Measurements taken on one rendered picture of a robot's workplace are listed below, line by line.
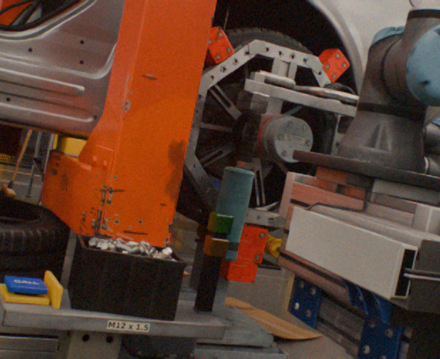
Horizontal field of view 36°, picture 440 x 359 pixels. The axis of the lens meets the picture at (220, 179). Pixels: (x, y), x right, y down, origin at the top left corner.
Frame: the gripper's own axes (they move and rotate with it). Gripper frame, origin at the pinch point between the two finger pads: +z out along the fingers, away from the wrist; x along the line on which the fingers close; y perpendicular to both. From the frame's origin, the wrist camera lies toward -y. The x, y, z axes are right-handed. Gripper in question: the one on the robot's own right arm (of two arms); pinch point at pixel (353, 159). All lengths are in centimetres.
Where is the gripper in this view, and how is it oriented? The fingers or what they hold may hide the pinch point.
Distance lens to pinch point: 198.1
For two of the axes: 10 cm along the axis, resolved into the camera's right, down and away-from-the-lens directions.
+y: 2.0, -9.8, -0.5
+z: -8.8, -1.6, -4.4
